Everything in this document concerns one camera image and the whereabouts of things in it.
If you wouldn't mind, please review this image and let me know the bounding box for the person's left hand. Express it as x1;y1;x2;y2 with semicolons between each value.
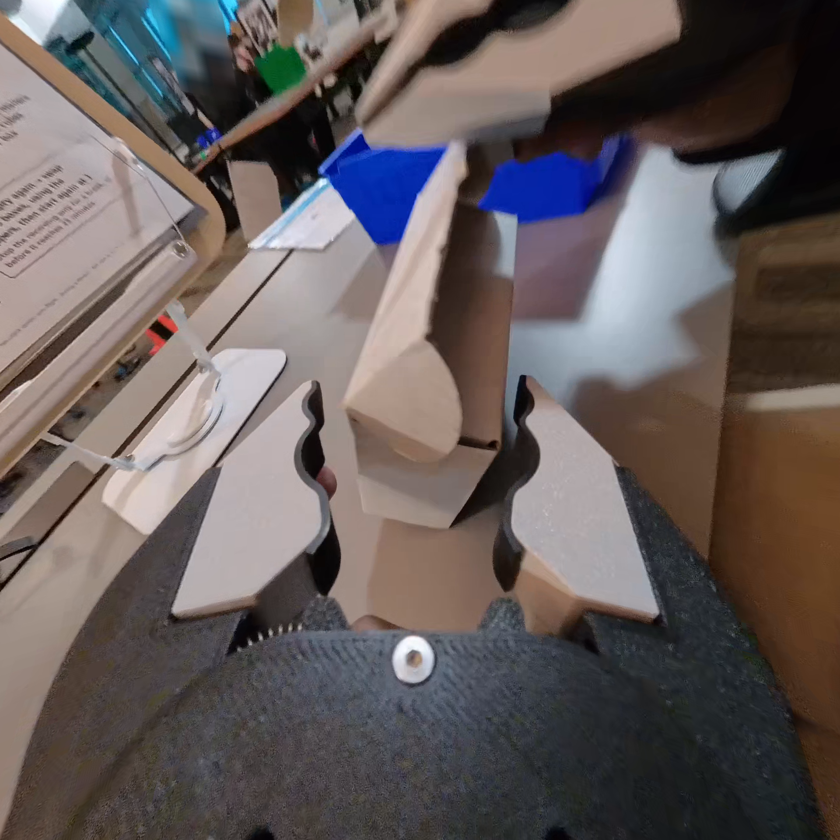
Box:
318;465;398;632

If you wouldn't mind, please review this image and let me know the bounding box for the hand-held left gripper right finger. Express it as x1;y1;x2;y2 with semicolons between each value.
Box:
492;374;661;636

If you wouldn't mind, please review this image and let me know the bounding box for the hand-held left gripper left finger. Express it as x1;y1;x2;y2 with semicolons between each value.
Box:
172;379;342;621

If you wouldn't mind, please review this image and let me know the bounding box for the brown cardboard panel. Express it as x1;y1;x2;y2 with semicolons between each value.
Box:
226;161;283;244

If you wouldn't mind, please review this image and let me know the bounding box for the green bin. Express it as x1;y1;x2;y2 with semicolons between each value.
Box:
255;42;308;93

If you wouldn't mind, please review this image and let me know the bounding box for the blue plastic bin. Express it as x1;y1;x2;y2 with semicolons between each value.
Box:
319;128;637;245

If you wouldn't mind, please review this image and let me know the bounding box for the white leaflet with blue stripe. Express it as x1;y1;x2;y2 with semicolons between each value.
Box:
249;177;358;252

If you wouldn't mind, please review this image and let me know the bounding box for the white cardboard mailer box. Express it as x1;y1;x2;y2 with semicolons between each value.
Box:
344;141;519;529

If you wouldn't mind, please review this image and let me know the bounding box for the white instruction stand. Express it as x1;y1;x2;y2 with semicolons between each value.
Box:
0;46;198;368

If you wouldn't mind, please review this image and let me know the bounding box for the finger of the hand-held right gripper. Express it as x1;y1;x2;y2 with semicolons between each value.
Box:
357;0;683;144
367;0;500;40

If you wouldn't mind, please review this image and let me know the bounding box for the background work table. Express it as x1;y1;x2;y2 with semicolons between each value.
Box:
193;20;395;175

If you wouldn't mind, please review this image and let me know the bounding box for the mesh office chair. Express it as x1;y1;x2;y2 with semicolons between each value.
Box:
712;151;788;224

